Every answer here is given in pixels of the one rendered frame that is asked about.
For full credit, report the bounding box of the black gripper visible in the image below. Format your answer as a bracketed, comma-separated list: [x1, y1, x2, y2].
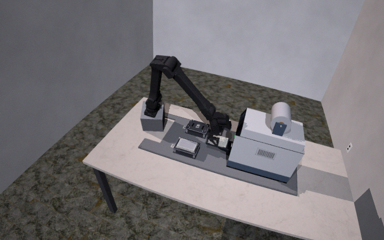
[209, 123, 224, 146]

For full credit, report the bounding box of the white multi-well plate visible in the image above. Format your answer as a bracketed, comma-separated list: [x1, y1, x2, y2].
[176, 138, 198, 152]

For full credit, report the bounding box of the light grey cylinder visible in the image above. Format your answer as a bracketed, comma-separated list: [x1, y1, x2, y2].
[270, 102, 292, 133]

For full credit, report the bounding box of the white well plate with black square wells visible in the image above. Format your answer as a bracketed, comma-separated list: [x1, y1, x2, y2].
[208, 135, 229, 148]

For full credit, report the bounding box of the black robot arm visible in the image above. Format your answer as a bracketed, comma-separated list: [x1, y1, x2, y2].
[144, 55, 232, 133]

